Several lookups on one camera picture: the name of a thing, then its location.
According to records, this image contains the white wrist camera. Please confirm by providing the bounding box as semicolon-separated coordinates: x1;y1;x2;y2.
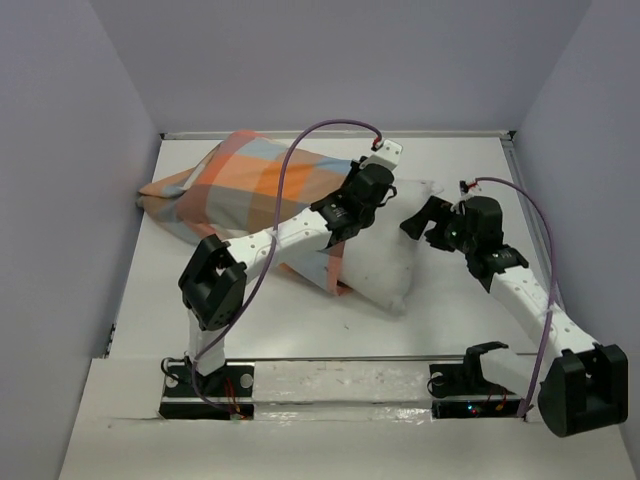
451;179;481;211
360;139;403;171

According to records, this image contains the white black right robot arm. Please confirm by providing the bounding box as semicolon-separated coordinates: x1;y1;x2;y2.
401;196;629;438

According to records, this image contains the white pillow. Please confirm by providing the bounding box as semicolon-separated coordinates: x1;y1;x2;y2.
339;179;443;315

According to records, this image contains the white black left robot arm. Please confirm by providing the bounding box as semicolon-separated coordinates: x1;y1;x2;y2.
178;162;395;395

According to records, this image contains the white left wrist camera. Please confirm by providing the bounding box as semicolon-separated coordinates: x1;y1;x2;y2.
360;139;403;171

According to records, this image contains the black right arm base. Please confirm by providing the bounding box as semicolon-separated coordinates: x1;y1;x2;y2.
427;341;533;420

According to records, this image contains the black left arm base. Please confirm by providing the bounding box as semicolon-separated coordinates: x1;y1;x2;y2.
158;357;255;421

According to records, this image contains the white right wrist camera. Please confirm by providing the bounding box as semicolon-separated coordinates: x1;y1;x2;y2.
451;179;481;211

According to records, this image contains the multicolour checked pillowcase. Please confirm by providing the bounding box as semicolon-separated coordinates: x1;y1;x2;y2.
137;129;359;297

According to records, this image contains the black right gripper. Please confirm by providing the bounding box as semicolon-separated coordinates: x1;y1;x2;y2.
398;195;476;255

